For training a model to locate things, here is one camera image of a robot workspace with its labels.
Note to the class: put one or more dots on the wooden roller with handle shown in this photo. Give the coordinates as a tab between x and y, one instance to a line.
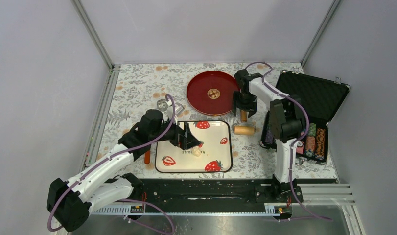
243	127

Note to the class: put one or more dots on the red round lacquer tray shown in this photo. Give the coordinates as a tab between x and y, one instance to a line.
211	92

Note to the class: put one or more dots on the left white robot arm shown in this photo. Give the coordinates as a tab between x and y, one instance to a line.
72	201

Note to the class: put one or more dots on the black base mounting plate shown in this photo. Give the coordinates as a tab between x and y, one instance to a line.
215	196

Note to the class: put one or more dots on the metal round cookie cutter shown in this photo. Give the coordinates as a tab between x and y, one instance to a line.
162	105

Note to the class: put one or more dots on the strawberry pattern rectangular tray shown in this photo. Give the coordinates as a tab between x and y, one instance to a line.
215	147

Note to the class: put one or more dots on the metal scraper orange handle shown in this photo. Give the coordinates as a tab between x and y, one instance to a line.
147	157

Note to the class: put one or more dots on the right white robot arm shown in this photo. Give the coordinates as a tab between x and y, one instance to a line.
287	117

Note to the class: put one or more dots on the floral tablecloth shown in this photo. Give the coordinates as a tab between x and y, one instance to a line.
140	86

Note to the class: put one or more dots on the white dough piece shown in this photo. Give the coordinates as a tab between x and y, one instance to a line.
196	151

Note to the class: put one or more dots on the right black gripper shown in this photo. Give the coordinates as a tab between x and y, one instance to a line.
236	104

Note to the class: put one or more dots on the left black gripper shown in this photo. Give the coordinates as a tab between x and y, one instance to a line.
184	139

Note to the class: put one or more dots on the black poker chip case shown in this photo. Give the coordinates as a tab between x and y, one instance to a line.
321	100

